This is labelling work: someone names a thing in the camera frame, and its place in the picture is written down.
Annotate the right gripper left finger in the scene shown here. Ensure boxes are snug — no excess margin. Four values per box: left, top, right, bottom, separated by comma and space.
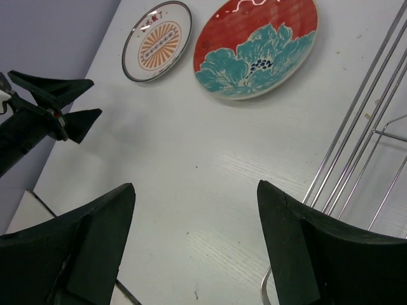
1, 183, 135, 304

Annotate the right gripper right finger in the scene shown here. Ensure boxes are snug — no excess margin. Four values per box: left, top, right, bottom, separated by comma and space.
257, 180, 406, 304

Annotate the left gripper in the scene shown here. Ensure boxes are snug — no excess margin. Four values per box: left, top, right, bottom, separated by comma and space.
1, 71, 102, 175

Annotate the white plate orange sunburst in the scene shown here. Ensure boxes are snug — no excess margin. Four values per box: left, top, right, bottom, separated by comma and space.
121, 1, 193, 83

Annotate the red plate teal flower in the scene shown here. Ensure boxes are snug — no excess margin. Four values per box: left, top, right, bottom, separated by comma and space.
193, 0, 319, 100

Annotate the metal wire dish rack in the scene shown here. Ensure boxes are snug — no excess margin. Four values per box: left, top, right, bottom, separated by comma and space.
260, 5, 406, 304

